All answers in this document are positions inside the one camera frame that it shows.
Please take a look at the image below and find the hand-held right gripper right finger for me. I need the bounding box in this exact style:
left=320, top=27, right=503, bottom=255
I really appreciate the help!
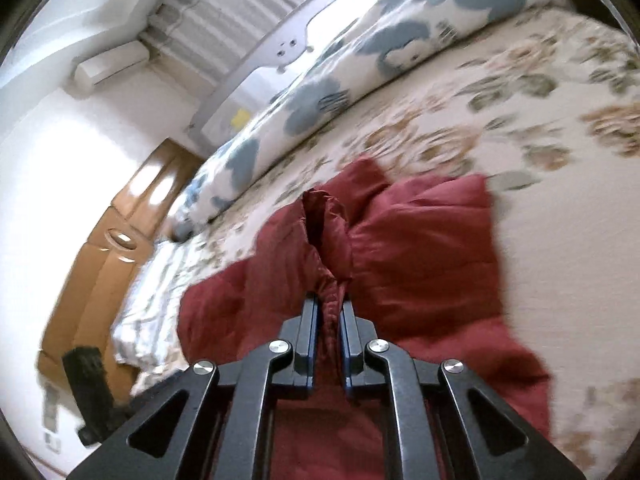
left=339, top=298, right=587, bottom=480

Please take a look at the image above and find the red quilted blanket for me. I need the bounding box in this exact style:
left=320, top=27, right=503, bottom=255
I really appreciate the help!
left=176, top=157, right=552, bottom=480

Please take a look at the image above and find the grey bed guard rail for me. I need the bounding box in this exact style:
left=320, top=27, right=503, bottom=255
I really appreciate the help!
left=189, top=0, right=416, bottom=153

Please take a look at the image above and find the white curtain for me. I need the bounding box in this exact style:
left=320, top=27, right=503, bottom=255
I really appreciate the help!
left=137, top=0, right=306, bottom=83

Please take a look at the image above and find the floral bed blanket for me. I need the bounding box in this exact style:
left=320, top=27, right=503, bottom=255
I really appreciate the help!
left=131, top=10, right=640, bottom=480

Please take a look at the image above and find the white air conditioner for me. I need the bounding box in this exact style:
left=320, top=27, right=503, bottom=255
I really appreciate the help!
left=74, top=41, right=150, bottom=92

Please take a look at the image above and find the striped pillow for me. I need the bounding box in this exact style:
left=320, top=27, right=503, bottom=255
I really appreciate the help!
left=111, top=240, right=211, bottom=376

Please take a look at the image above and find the wooden headboard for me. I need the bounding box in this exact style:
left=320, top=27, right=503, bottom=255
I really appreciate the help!
left=36, top=139, right=203, bottom=401

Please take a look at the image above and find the blue patterned white duvet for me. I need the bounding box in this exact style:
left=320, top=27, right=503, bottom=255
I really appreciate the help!
left=167, top=0, right=568, bottom=243

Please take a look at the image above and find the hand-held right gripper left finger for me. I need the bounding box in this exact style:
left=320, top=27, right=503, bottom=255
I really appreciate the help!
left=66, top=296, right=321, bottom=480

